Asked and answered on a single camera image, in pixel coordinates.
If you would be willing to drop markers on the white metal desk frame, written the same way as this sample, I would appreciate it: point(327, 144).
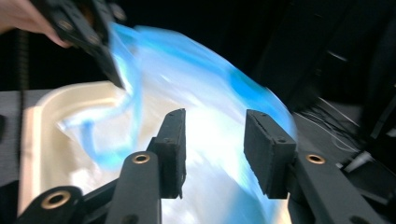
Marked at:
point(358, 161)

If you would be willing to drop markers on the cream bin with face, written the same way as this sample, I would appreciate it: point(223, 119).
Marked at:
point(46, 140)

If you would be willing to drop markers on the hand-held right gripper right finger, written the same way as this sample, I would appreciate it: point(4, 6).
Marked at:
point(267, 155)

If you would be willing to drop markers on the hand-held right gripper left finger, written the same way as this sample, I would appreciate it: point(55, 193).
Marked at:
point(171, 155)

